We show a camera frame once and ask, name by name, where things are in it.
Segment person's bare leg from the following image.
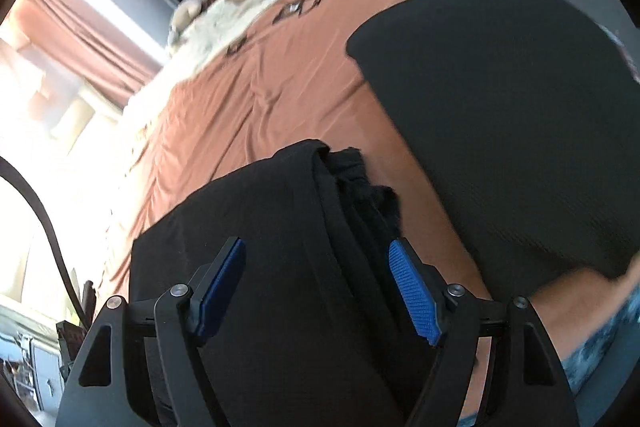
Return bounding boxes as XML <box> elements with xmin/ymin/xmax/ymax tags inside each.
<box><xmin>527</xmin><ymin>264</ymin><xmax>640</xmax><ymax>358</ymax></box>

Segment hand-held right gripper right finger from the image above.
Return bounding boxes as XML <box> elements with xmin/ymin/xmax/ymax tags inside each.
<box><xmin>389</xmin><ymin>237</ymin><xmax>581</xmax><ymax>427</ymax></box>

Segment orange plush blanket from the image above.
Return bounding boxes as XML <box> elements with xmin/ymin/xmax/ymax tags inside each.
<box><xmin>97</xmin><ymin>0</ymin><xmax>493</xmax><ymax>308</ymax></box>

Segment beige plush toy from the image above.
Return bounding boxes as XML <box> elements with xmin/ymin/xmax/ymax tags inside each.
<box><xmin>167</xmin><ymin>0</ymin><xmax>212</xmax><ymax>45</ymax></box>

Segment thin black cable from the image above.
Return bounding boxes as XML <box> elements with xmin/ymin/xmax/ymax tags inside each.
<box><xmin>225</xmin><ymin>0</ymin><xmax>336</xmax><ymax>58</ymax></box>

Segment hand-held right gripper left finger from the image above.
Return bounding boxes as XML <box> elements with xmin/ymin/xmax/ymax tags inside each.
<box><xmin>55</xmin><ymin>236</ymin><xmax>248</xmax><ymax>427</ymax></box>

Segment black pants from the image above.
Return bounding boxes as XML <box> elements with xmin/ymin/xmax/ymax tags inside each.
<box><xmin>127</xmin><ymin>139</ymin><xmax>483</xmax><ymax>427</ymax></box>

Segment cream printed blanket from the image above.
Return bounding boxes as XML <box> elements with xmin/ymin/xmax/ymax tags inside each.
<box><xmin>167</xmin><ymin>0</ymin><xmax>353</xmax><ymax>75</ymax></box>

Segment blue patterned shorts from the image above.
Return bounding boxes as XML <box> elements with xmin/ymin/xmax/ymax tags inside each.
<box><xmin>560</xmin><ymin>307</ymin><xmax>640</xmax><ymax>400</ymax></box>

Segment black knit sweater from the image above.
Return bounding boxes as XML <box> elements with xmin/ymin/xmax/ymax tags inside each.
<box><xmin>346</xmin><ymin>0</ymin><xmax>640</xmax><ymax>280</ymax></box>

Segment white low cabinet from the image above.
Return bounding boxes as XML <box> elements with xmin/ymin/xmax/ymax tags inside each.
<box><xmin>0</xmin><ymin>297</ymin><xmax>68</xmax><ymax>413</ymax></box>

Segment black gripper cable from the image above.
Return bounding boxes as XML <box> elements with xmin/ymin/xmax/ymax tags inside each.
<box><xmin>0</xmin><ymin>155</ymin><xmax>87</xmax><ymax>330</ymax></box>

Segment pink curtain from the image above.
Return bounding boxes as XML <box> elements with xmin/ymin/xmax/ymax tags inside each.
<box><xmin>7</xmin><ymin>0</ymin><xmax>168</xmax><ymax>110</ymax></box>

